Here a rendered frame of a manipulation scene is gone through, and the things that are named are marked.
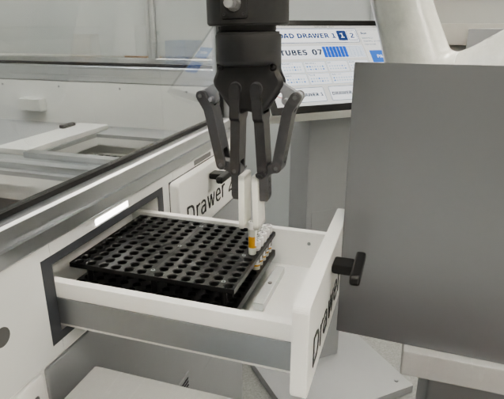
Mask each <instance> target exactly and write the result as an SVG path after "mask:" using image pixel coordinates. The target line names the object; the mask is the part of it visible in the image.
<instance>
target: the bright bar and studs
mask: <svg viewBox="0 0 504 399"><path fill-rule="evenodd" d="M284 272H285V268H284V267H282V266H275V268H274V270H273V271H272V273H271V274H270V276H269V277H268V279H267V281H266V283H265V284H264V285H263V288H262V289H261V291H260V292H259V294H258V295H257V297H256V299H255V301H254V303H253V309H254V310H258V311H264V309H265V307H266V306H267V304H268V302H269V300H270V299H271V296H272V295H273V293H274V292H275V289H276V287H277V286H278V285H279V282H280V280H281V278H282V277H283V275H284Z"/></svg>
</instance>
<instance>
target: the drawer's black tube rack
mask: <svg viewBox="0 0 504 399"><path fill-rule="evenodd" d="M247 251H248V228H244V229H240V228H239V227H236V226H224V225H218V224H211V223H205V222H193V221H187V220H180V219H174V218H162V217H156V216H149V215H140V216H138V217H137V218H135V219H133V220H132V221H130V222H129V223H128V224H126V225H125V226H123V227H121V228H120V229H118V230H117V231H116V232H114V233H113V234H111V235H109V236H108V237H106V238H105V239H104V240H102V241H100V242H99V243H97V244H96V245H94V246H93V247H92V248H90V249H88V250H87V251H86V252H84V253H83V254H82V255H80V256H78V257H77V258H75V259H74V260H72V261H71V262H70V267H73V268H82V269H87V272H86V273H85V274H84V275H82V276H81V277H79V278H78V279H76V280H79V281H84V282H88V283H96V284H101V285H105V286H110V287H118V288H123V289H128V290H133V291H141V292H146V293H150V294H155V295H163V296H168V297H172V298H181V299H185V300H190V301H194V302H203V303H207V304H212V305H216V306H224V307H229V308H234V309H239V310H241V309H242V307H243V305H244V304H245V303H246V301H247V300H248V297H249V296H250V294H251V293H252V292H253V290H254V288H255V287H256V285H257V283H258V282H259V281H260V279H261V277H262V276H263V274H264V273H265V271H266V270H267V268H268V266H269V265H270V263H271V262H272V260H273V259H274V257H275V250H274V249H272V250H271V252H270V253H269V256H266V260H265V261H263V265H260V269H259V270H253V269H252V270H251V271H250V272H249V274H248V276H247V277H246V278H245V280H244V282H243V283H242V284H241V285H240V287H239V288H238V290H237V292H236V293H235V294H226V293H222V292H219V287H220V286H221V284H222V283H225V279H226V277H227V276H228V275H229V274H230V272H231V271H232V270H233V269H234V268H235V266H236V265H237V263H238V262H239V261H240V260H241V258H242V257H245V256H246V255H245V254H246V252H247Z"/></svg>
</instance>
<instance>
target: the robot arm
mask: <svg viewBox="0 0 504 399"><path fill-rule="evenodd" d="M206 1H207V24H208V25H209V26H220V29H221V32H217V35H215V44H216V63H217V73H216V75H215V77H214V83H213V84H212V85H210V86H208V87H207V88H205V89H203V90H200V91H198V92H197V93H196V95H195V96H196V98H197V100H198V102H199V103H200V105H201V107H202V108H203V111H204V114H205V117H206V122H207V127H208V131H209V135H210V141H211V145H212V149H213V152H214V159H215V162H216V166H217V167H218V169H224V170H226V171H228V172H229V173H230V174H231V185H232V197H233V199H235V200H238V209H239V228H240V229H244V228H245V227H246V226H247V225H248V221H249V220H251V180H252V220H253V229H254V230H259V229H260V227H261V226H262V225H263V224H264V223H265V205H264V202H267V201H268V200H269V199H270V198H271V174H273V173H279V172H280V171H281V170H282V169H283V168H284V167H285V166H286V160H287V156H288V152H289V148H290V140H291V136H292V132H293V128H294V121H295V116H296V112H297V109H298V107H299V106H300V104H301V102H302V101H303V99H304V98H305V93H304V92H303V91H302V90H296V89H294V88H293V87H291V86H290V85H288V84H286V79H285V76H284V75H283V73H282V34H279V31H276V25H287V24H288V23H289V0H206ZM370 4H371V7H372V10H373V15H374V19H375V22H376V26H377V32H378V36H379V40H380V43H381V50H382V55H383V59H384V63H426V64H459V65H492V66H504V29H503V30H502V31H500V32H498V33H496V34H494V35H493V36H490V37H489V38H487V39H485V40H484V41H482V42H480V43H478V44H476V45H474V46H472V47H470V48H468V49H465V50H463V51H453V50H452V49H451V48H450V47H449V45H448V42H447V39H446V38H445V34H444V32H443V29H442V26H441V23H440V21H439V18H438V14H437V11H436V9H435V6H434V2H433V0H370ZM218 93H220V94H221V96H222V98H223V99H224V100H225V102H226V104H227V105H228V106H229V119H230V150H229V144H228V139H227V136H226V132H225V125H224V121H223V118H222V111H221V108H220V105H219V103H218V102H219V99H220V97H219V95H218ZM280 93H281V94H282V104H283V105H285V106H284V107H283V110H282V115H281V119H280V123H279V130H278V135H277V139H276V144H275V152H274V156H273V160H272V162H271V135H270V120H269V119H270V114H271V113H270V107H271V105H272V104H273V102H274V101H275V99H276V98H277V96H278V95H279V94H280ZM248 112H251V113H252V121H253V122H254V132H255V144H256V168H257V173H255V174H254V175H253V176H252V177H251V170H250V169H246V168H247V166H246V165H245V154H246V119H247V116H248ZM244 169H246V170H245V171H244Z"/></svg>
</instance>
